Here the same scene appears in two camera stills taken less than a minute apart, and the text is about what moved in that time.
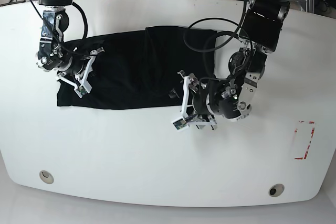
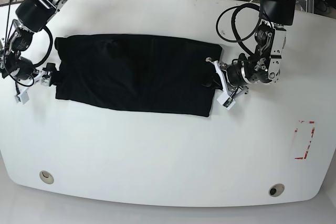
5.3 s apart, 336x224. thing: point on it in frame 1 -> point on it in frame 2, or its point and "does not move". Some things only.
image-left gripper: (81, 85) -> (44, 76)
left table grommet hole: (46, 177) does not move
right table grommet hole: (276, 190) does not move
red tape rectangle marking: (312, 131) does not move
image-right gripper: (189, 117) -> (232, 91)
